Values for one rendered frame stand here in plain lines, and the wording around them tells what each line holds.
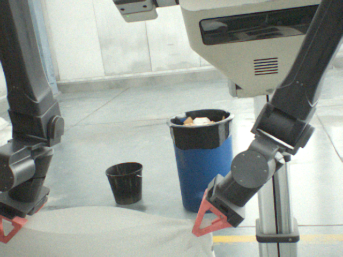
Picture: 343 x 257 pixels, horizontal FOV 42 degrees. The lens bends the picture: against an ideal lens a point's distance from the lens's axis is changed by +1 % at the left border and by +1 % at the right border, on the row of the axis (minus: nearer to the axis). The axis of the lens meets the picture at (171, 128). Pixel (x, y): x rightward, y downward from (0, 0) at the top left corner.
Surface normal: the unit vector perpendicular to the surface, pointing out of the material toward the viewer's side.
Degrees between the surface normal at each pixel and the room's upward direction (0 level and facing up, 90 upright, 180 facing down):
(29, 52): 106
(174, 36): 90
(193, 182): 93
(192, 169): 93
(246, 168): 77
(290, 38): 130
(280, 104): 100
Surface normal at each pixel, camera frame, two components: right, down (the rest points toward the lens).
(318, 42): -0.53, 0.44
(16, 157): 0.94, 0.22
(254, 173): -0.38, 0.05
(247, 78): -0.06, 0.83
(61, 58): -0.18, 0.27
